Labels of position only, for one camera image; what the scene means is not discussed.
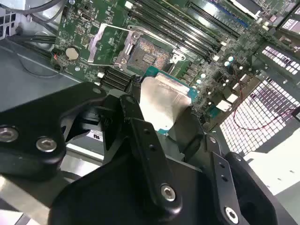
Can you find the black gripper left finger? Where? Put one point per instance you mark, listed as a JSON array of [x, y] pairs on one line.
[[35, 122]]

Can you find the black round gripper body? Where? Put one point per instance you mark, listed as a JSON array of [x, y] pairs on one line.
[[105, 199]]

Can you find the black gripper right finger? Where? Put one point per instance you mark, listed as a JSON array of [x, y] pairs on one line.
[[228, 197]]

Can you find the silver CPU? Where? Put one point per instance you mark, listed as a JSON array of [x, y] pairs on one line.
[[161, 103]]

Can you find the metal socket cover frame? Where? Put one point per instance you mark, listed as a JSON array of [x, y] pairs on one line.
[[95, 45]]

